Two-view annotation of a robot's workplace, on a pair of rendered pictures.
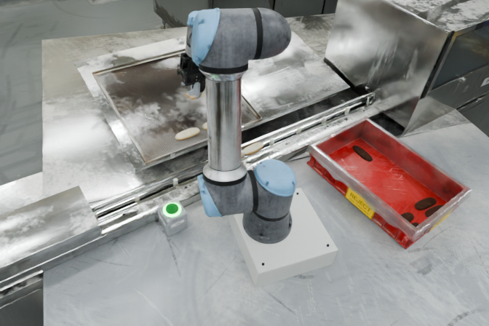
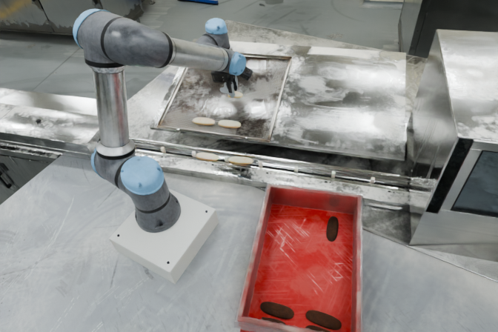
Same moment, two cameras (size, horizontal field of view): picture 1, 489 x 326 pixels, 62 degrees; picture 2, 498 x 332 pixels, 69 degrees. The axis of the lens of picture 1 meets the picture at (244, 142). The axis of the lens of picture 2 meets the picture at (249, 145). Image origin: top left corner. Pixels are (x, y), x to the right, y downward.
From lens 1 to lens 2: 1.11 m
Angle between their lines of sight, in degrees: 41
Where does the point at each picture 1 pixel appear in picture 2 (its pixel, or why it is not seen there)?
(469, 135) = not seen: outside the picture
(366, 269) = (190, 312)
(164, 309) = (69, 218)
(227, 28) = (86, 27)
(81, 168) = (141, 111)
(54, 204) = (87, 120)
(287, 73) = (346, 113)
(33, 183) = not seen: hidden behind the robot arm
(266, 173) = (131, 165)
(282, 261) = (130, 244)
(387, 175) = (326, 265)
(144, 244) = not seen: hidden behind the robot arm
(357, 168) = (307, 236)
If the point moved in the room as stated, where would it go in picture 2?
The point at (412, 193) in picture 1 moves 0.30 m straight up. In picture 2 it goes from (326, 300) to (336, 247)
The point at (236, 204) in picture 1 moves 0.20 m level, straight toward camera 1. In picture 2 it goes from (105, 174) to (40, 207)
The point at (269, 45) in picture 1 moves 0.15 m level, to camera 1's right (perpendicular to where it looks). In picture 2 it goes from (109, 52) to (133, 78)
